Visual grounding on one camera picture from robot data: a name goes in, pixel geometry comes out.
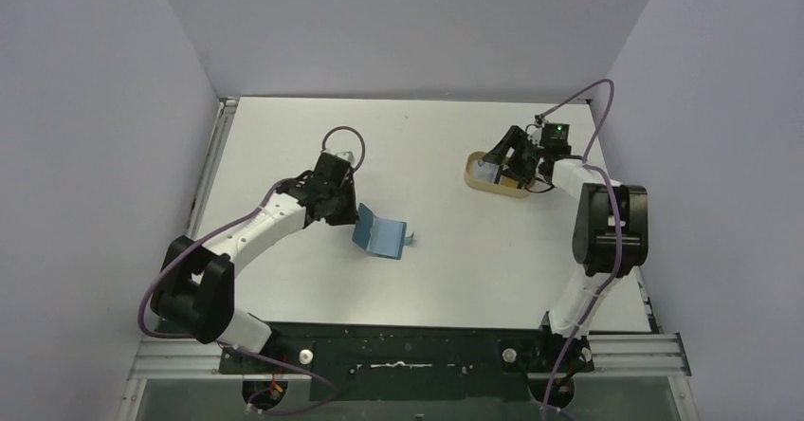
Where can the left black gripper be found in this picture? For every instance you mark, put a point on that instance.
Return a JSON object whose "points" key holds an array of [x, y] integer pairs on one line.
{"points": [[350, 216]]}

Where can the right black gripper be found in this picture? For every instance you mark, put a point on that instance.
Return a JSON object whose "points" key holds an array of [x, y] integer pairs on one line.
{"points": [[524, 159]]}

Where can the purple white credit card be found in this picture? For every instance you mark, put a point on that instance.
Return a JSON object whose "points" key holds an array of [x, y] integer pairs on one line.
{"points": [[485, 171]]}

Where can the blue leather card holder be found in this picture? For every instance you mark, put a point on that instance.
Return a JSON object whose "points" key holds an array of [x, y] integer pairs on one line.
{"points": [[380, 237]]}

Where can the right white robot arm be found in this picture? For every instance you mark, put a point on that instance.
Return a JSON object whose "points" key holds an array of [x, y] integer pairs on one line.
{"points": [[610, 235]]}

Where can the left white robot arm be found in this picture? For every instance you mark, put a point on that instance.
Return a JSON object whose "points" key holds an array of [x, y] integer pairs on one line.
{"points": [[195, 290]]}

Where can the beige oval tray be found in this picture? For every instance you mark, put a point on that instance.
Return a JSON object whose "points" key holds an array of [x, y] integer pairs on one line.
{"points": [[506, 186]]}

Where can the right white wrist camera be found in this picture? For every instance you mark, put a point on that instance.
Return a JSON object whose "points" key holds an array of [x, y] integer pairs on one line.
{"points": [[539, 123]]}

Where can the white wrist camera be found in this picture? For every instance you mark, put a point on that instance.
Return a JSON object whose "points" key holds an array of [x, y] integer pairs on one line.
{"points": [[348, 156], [539, 123]]}

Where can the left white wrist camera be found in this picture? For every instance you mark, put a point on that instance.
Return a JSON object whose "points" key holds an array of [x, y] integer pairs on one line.
{"points": [[348, 156]]}

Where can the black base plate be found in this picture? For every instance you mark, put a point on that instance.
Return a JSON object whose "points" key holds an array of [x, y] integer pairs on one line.
{"points": [[406, 363]]}

